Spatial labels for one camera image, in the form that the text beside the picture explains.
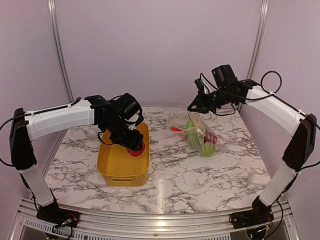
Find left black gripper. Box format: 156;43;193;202
102;117;144;151

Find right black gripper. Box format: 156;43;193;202
187;86;237;114

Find red toy apple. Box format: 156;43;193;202
127;141;146;157

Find clear zip top bag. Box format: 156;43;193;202
166;101;219;157

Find light green toy apple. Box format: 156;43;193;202
186;119;196;129

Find yellow plastic basket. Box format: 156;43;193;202
96;122;150;187

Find green toy bitter gourd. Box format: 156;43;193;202
187;127;198;146

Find orange toy carrot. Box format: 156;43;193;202
170;126;188;141

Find red toy tomato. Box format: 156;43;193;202
203;132;218;145

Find yellow toy lemon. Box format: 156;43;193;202
192;119;199;127

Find green toy grapes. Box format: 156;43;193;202
191;135;204;150

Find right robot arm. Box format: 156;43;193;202
187;79;317;229

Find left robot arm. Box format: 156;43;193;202
9;93;144;228

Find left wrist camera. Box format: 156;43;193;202
111;92;144;130

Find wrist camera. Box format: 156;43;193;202
111;92;144;130
194;64;240;95

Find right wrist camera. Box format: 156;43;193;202
194;64;240;95

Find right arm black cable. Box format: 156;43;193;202
199;70;283;116

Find right aluminium frame post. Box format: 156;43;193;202
237;0;270;112

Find aluminium frame post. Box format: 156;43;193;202
47;0;75;102
237;0;270;112

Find front aluminium rail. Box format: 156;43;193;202
7;203;301;240

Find left aluminium frame post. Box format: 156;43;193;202
47;0;75;102

